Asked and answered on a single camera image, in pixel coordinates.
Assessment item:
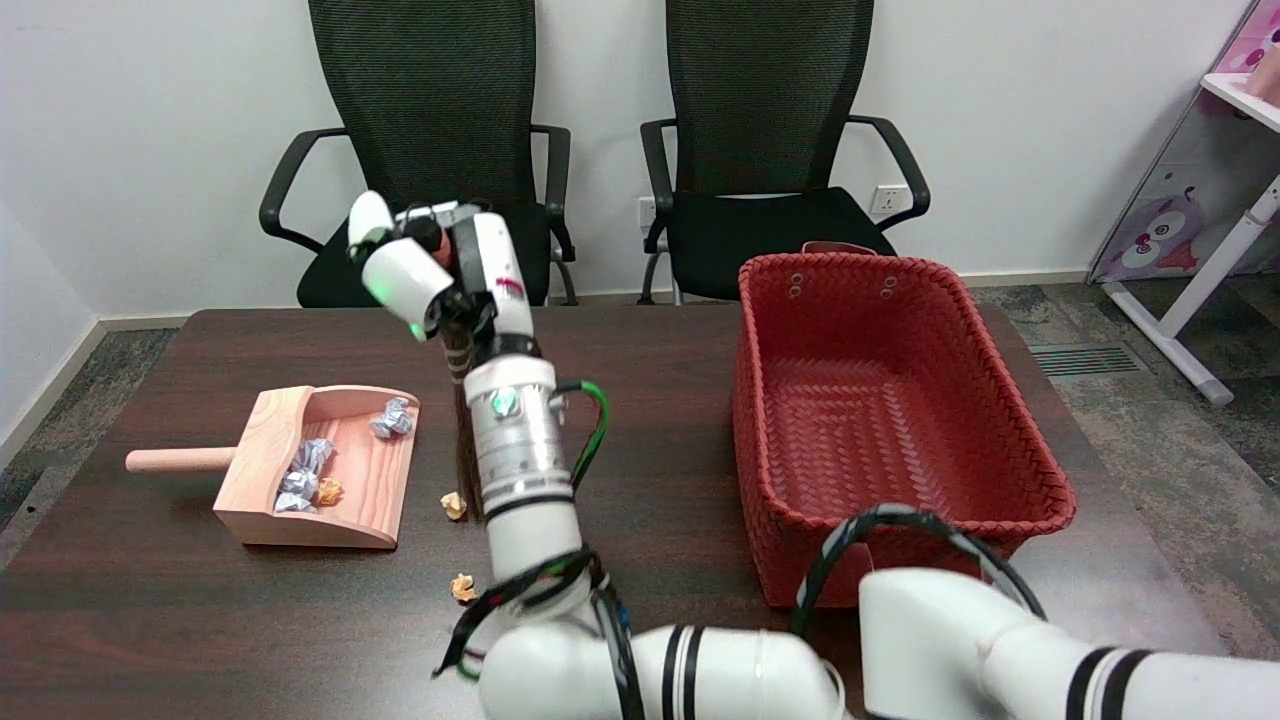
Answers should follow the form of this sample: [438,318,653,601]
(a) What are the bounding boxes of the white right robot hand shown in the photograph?
[347,190,542,366]

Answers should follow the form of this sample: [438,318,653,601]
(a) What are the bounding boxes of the brown straw hand broom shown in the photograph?
[400,215,488,523]

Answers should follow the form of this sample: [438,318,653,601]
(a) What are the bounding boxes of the wooden dustpan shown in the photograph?
[125,385,421,551]

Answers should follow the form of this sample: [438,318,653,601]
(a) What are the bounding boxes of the black mesh office chair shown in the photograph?
[258,0,579,309]
[638,0,931,306]

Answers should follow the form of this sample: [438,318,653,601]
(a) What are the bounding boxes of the red woven basket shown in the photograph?
[730,240,1079,611]

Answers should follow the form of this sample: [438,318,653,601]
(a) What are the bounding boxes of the grey floor vent grille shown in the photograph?
[1028,343,1151,378]

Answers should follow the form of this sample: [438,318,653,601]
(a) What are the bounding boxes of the owl print side panel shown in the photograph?
[1088,95,1280,286]

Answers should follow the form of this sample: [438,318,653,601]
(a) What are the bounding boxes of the pink white shelf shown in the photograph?
[1200,0,1280,131]

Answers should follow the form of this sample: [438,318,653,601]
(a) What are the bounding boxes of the pink cylinder cup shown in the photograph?
[1247,45,1280,101]

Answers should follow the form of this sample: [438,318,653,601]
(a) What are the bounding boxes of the black sleeved cable loop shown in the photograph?
[792,504,1046,636]

